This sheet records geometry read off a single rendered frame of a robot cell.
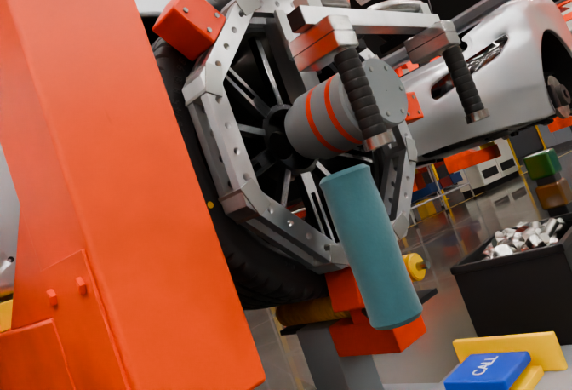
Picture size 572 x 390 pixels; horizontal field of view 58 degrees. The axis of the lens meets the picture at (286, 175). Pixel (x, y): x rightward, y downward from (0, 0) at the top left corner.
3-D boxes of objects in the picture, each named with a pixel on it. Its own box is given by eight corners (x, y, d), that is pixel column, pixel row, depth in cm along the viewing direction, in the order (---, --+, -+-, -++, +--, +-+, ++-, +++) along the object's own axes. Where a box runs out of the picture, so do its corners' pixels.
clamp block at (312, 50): (318, 71, 83) (307, 41, 84) (361, 45, 77) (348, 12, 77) (297, 73, 80) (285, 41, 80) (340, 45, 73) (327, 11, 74)
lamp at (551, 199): (550, 206, 85) (540, 183, 85) (575, 199, 82) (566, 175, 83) (542, 212, 82) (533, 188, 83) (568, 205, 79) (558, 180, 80)
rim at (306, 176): (226, 323, 110) (339, 203, 146) (300, 311, 94) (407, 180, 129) (88, 120, 103) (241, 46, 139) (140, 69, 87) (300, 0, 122)
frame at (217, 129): (420, 223, 124) (340, 14, 128) (444, 216, 119) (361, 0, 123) (255, 307, 85) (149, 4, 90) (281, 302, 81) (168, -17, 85)
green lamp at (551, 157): (539, 177, 85) (529, 154, 86) (563, 169, 83) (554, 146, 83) (530, 182, 83) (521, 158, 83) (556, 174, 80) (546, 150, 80)
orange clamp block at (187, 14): (204, 37, 97) (165, 5, 93) (228, 16, 92) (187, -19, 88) (191, 63, 94) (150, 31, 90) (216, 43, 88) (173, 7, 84)
